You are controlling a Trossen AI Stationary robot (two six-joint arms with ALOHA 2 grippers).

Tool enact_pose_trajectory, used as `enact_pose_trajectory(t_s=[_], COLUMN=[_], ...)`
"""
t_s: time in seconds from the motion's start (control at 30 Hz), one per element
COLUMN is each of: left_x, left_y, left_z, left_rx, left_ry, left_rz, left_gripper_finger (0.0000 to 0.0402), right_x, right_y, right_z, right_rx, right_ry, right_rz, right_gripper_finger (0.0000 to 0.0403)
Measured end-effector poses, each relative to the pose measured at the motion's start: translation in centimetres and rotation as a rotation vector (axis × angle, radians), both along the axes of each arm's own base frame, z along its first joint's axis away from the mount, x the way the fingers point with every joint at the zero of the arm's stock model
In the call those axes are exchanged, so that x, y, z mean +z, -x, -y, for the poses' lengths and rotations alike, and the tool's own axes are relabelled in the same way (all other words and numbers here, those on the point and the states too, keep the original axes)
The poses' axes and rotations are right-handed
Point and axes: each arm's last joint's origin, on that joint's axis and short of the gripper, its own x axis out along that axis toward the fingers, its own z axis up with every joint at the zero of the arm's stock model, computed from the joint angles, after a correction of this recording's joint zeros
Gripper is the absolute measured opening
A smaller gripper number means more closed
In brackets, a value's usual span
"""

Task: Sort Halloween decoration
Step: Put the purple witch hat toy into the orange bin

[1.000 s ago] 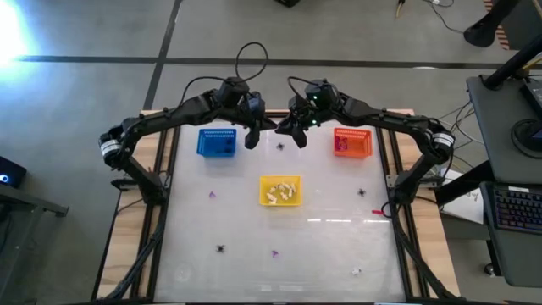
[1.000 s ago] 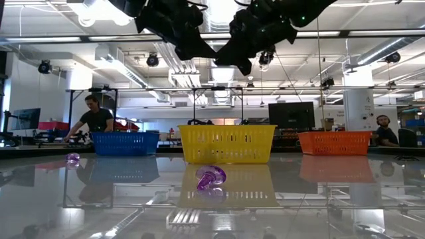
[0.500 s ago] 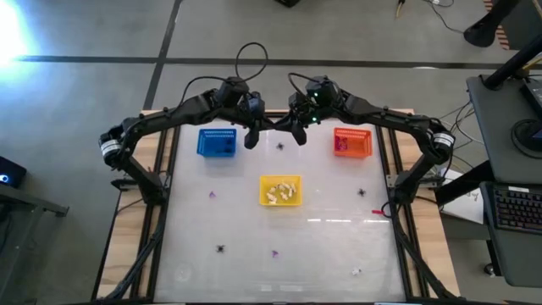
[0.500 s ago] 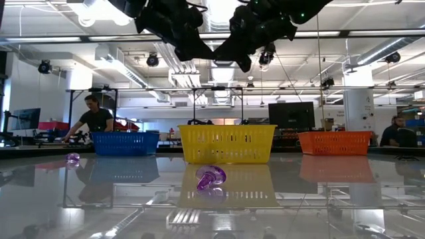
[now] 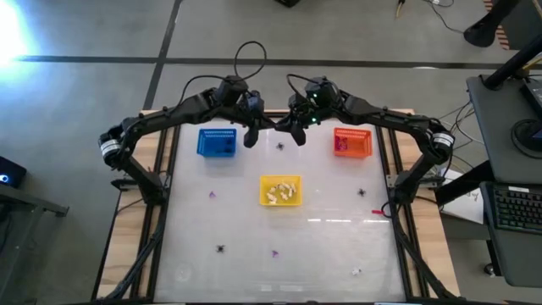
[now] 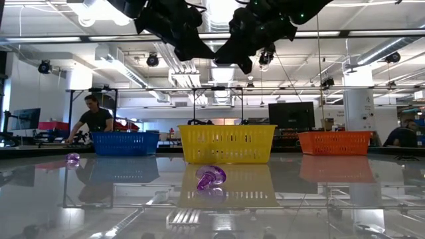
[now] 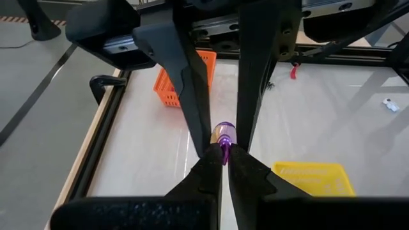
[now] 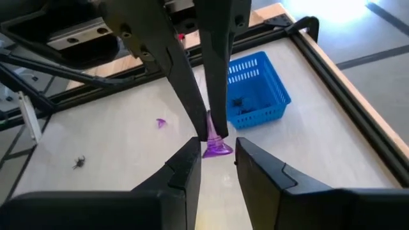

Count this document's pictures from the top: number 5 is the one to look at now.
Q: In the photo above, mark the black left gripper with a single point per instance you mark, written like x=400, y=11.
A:
x=252, y=106

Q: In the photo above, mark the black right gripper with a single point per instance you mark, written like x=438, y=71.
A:
x=300, y=118

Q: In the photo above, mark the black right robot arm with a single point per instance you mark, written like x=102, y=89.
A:
x=381, y=114

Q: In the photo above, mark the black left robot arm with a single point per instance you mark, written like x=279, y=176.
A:
x=169, y=116

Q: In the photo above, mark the blue plastic basket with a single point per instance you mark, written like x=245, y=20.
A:
x=211, y=137

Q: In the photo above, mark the orange plastic basket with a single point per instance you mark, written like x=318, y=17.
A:
x=360, y=144

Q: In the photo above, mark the yellow plastic basket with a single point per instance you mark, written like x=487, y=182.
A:
x=264, y=202

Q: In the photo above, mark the silver mounting plate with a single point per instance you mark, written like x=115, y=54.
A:
x=391, y=181

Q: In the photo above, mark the red tag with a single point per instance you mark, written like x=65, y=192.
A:
x=377, y=212

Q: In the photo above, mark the black stand leg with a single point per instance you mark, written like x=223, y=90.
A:
x=461, y=186

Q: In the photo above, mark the white paper box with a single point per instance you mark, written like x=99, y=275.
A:
x=466, y=207

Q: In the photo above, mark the grey desk top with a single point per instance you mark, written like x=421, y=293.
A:
x=495, y=140

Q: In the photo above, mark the black stand foot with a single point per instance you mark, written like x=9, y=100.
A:
x=480, y=34

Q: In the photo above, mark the red white striped mat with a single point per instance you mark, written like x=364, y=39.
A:
x=501, y=37

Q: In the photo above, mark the black stand pole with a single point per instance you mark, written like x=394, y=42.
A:
x=514, y=63

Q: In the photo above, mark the black round monitor base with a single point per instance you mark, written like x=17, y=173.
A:
x=525, y=135

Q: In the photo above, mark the backlit black keyboard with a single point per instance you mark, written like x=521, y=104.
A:
x=516, y=209

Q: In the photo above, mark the black caster wheel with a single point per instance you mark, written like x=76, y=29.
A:
x=489, y=270

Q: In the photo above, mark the grey metal stand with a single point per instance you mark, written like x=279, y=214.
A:
x=29, y=202

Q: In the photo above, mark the black device with blue light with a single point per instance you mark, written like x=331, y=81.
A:
x=12, y=169

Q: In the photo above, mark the grey cart table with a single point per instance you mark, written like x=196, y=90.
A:
x=516, y=262

